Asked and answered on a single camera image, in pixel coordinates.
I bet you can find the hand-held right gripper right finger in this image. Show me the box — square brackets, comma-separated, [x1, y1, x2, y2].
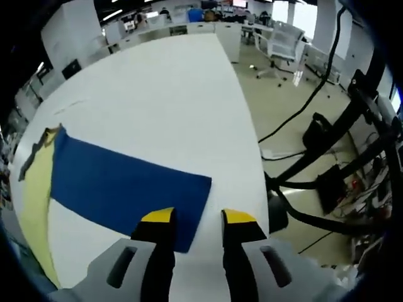
[220, 208, 319, 302]

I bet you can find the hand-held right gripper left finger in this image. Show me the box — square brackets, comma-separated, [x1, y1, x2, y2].
[86, 206, 177, 302]

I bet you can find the yellow blue grey garment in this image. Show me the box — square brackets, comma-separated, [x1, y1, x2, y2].
[18, 124, 212, 289]

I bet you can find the black floor box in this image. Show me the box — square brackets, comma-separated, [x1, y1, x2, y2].
[317, 165, 347, 215]

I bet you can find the black bag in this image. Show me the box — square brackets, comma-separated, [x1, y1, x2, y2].
[302, 113, 331, 155]

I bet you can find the white office chair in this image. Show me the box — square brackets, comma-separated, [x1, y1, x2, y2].
[256, 23, 308, 79]

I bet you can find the white cabinet row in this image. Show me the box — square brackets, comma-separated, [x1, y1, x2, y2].
[103, 18, 243, 64]

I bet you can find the wide white square pillar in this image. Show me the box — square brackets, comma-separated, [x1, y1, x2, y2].
[40, 3, 105, 76]

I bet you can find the blue storage bin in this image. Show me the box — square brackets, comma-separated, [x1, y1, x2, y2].
[187, 8, 204, 23]

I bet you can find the slim white pillar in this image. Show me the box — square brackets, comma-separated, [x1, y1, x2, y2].
[314, 0, 353, 60]

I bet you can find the tangle of floor cables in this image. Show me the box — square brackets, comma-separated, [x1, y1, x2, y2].
[330, 131, 394, 221]

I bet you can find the black metal stand frame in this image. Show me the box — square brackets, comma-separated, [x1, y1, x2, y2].
[264, 69, 403, 237]

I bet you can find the black wall panel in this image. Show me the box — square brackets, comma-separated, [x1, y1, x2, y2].
[61, 59, 82, 79]

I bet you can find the thick black hanging cable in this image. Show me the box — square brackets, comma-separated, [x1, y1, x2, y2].
[257, 4, 347, 142]

